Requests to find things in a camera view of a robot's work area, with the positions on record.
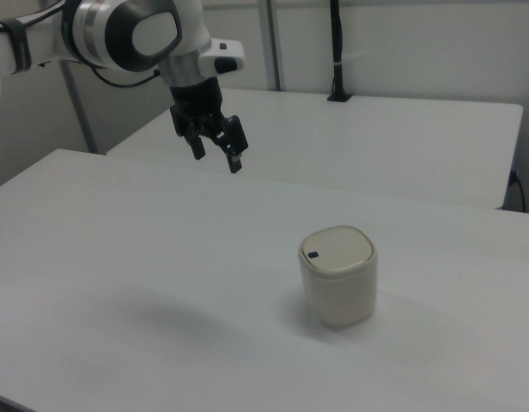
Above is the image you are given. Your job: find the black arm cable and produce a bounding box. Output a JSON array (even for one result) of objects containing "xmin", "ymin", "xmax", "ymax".
[{"xmin": 87, "ymin": 64, "xmax": 163, "ymax": 89}]

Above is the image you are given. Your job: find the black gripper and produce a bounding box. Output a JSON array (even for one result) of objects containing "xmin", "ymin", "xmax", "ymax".
[{"xmin": 168, "ymin": 76, "xmax": 250, "ymax": 174}]

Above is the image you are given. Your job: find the beige trash bin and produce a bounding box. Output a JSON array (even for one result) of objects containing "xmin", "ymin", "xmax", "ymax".
[{"xmin": 297, "ymin": 223, "xmax": 380, "ymax": 331}]

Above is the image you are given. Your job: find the black camera stand pole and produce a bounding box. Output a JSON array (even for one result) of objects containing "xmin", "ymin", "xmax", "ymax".
[{"xmin": 326, "ymin": 0, "xmax": 352, "ymax": 103}]

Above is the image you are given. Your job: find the black wall cable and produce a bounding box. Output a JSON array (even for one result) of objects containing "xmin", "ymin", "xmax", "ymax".
[{"xmin": 507, "ymin": 169, "xmax": 527, "ymax": 213}]

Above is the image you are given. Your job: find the grey metal frame leg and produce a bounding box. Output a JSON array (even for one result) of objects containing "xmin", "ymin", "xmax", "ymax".
[{"xmin": 58, "ymin": 59, "xmax": 99, "ymax": 155}]

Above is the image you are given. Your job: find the grey metal frame post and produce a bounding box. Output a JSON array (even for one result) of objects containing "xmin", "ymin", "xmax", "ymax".
[{"xmin": 258, "ymin": 0, "xmax": 289, "ymax": 92}]

